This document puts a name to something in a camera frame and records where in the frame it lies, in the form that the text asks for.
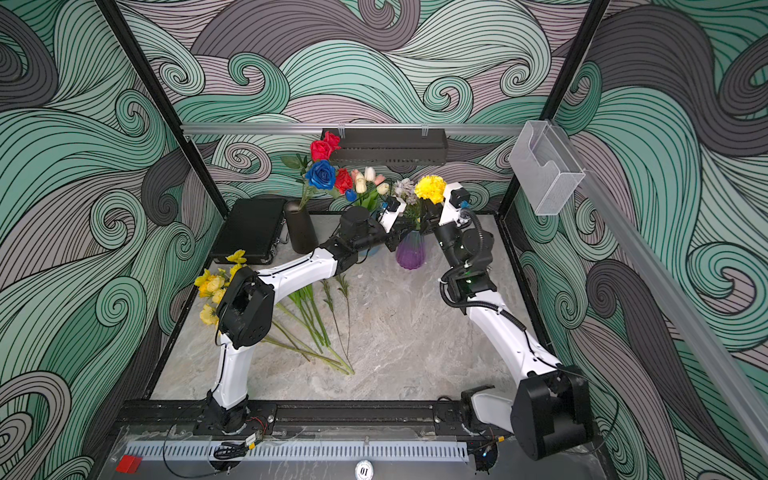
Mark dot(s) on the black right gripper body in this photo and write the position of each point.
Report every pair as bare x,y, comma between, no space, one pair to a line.
451,241

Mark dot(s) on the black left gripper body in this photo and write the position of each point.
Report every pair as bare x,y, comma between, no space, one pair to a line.
376,237

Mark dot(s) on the purple glass vase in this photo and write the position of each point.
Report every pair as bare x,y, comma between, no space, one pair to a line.
411,252

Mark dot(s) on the yellow carnation stem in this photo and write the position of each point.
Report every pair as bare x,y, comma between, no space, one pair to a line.
344,289
430,195
329,301

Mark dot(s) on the black cylindrical vase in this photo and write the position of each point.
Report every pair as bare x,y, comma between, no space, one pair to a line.
301,230

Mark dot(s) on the single yellow tulip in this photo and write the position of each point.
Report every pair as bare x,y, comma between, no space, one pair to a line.
313,317

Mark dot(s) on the yellow ranunculus stem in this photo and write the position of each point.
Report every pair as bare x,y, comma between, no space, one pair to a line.
237,264

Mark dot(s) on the pale yellow blossom spray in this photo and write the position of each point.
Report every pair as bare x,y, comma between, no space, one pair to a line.
211,287

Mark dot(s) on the yellow flower bunch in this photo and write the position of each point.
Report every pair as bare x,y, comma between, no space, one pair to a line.
293,343

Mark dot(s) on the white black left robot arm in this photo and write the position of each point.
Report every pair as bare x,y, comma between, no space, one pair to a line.
356,232

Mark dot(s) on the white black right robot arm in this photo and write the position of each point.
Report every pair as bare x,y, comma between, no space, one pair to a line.
550,409

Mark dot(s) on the yellow tulip bouquet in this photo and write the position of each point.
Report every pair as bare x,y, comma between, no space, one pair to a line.
367,189

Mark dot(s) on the yellow carnation bouquet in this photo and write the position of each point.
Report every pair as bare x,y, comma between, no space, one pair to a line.
404,191

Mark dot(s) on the blue rose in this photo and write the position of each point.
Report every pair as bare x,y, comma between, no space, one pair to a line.
321,175

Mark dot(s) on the red rose stem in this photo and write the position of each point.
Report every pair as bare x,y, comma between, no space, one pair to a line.
319,150

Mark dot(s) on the black hanging tray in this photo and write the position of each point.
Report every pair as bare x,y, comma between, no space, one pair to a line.
389,146

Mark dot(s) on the black ribbed hard case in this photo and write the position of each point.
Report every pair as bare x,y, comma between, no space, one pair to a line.
254,226

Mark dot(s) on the red small block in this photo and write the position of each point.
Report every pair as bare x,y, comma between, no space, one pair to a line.
128,464

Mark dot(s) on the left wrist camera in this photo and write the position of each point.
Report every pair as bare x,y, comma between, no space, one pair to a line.
392,208

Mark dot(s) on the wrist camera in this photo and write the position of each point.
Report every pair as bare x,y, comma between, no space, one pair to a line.
456,199
392,208

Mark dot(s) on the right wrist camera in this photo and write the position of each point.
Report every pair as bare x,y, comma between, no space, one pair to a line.
456,199

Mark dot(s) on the clear acrylic wall box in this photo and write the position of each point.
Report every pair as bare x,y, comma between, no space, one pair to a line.
545,163

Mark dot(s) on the white slotted cable duct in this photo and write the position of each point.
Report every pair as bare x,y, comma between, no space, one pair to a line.
428,451

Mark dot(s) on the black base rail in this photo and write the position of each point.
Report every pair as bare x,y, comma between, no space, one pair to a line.
282,418

